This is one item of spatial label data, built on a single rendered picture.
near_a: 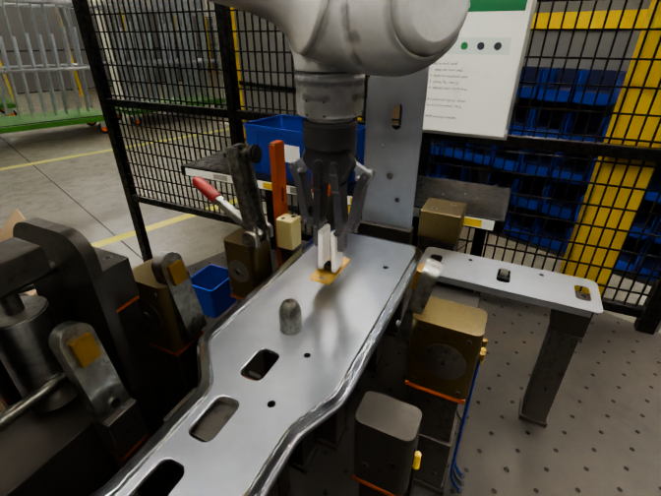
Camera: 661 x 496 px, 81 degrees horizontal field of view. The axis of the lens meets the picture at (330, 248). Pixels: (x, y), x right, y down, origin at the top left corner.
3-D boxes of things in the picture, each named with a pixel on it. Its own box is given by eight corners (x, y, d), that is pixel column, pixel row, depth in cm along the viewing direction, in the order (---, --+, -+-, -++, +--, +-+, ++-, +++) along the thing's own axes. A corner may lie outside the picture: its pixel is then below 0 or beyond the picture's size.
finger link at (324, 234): (322, 231, 59) (318, 230, 60) (322, 270, 63) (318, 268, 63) (330, 223, 62) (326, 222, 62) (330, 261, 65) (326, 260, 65)
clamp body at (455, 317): (459, 508, 62) (508, 346, 45) (390, 476, 67) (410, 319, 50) (466, 471, 67) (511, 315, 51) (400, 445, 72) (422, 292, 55)
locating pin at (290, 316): (295, 346, 54) (293, 309, 51) (276, 340, 55) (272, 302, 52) (306, 332, 57) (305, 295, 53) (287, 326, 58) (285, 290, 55)
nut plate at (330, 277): (330, 285, 60) (330, 279, 59) (308, 279, 61) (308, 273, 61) (350, 260, 66) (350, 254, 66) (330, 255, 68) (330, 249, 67)
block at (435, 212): (436, 354, 92) (460, 217, 74) (403, 344, 95) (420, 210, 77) (443, 334, 98) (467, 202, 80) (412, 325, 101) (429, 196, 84)
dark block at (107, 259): (166, 482, 66) (92, 275, 45) (137, 465, 68) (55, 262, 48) (188, 457, 69) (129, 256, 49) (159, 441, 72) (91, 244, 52)
